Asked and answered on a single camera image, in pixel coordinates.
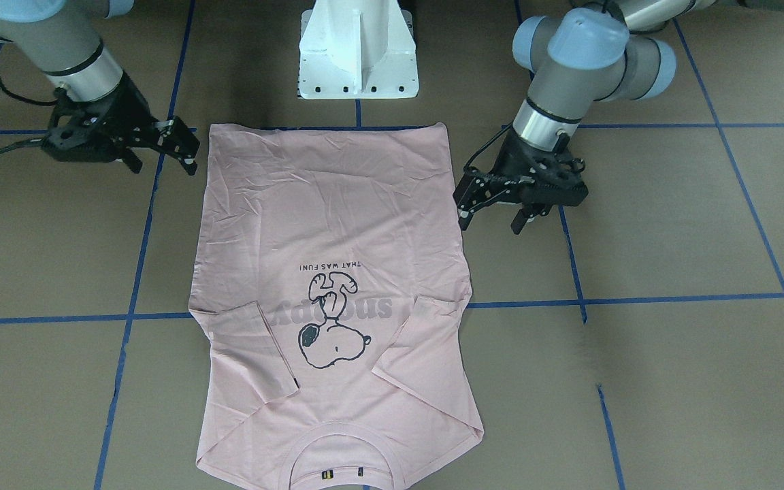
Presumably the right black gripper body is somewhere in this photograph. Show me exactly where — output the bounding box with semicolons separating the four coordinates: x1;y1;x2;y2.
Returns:
59;73;160;152

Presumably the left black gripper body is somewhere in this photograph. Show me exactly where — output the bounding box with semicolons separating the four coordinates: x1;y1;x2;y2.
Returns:
485;129;570;205

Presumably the pink Snoopy t-shirt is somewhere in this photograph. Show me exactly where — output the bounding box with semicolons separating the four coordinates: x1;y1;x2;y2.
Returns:
188;123;485;489

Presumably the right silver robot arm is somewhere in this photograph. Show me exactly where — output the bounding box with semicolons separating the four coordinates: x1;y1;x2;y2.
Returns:
0;1;199;176

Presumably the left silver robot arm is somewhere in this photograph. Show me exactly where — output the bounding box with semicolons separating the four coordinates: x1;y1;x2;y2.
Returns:
453;1;712;233

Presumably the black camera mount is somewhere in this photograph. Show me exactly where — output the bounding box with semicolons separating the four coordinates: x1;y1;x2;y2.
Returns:
41;100;123;163
523;152;589;207

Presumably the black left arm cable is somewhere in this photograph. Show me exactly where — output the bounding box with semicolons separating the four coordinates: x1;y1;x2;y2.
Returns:
463;122;512;178

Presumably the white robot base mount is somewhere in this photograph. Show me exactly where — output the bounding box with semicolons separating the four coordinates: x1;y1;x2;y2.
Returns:
297;1;420;100

